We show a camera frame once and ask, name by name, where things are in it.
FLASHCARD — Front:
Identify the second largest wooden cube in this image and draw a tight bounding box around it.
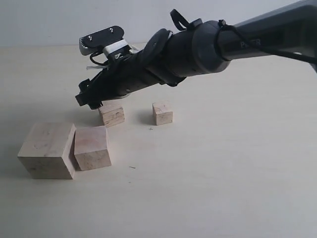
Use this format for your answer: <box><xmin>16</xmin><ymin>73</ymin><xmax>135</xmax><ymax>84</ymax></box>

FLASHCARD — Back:
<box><xmin>74</xmin><ymin>125</ymin><xmax>111</xmax><ymax>171</ymax></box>

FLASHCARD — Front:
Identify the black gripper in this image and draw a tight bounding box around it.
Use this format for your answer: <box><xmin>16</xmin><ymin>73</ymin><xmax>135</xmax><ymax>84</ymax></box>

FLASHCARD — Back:
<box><xmin>75</xmin><ymin>49</ymin><xmax>178</xmax><ymax>110</ymax></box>

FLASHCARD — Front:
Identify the layered plywood cube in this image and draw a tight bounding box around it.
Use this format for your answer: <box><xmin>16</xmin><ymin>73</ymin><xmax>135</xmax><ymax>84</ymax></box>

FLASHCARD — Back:
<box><xmin>98</xmin><ymin>101</ymin><xmax>125</xmax><ymax>127</ymax></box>

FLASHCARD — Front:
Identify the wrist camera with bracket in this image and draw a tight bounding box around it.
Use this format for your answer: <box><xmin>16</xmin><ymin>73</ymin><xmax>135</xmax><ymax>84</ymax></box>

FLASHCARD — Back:
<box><xmin>79</xmin><ymin>25</ymin><xmax>139</xmax><ymax>66</ymax></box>

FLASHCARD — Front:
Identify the smallest wooden cube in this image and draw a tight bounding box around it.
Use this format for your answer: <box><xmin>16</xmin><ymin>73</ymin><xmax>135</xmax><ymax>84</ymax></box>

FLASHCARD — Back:
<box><xmin>152</xmin><ymin>101</ymin><xmax>173</xmax><ymax>125</ymax></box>

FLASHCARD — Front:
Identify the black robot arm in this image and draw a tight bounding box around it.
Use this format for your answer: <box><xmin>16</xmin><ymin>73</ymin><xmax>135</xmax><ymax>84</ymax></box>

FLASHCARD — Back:
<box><xmin>76</xmin><ymin>0</ymin><xmax>317</xmax><ymax>110</ymax></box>

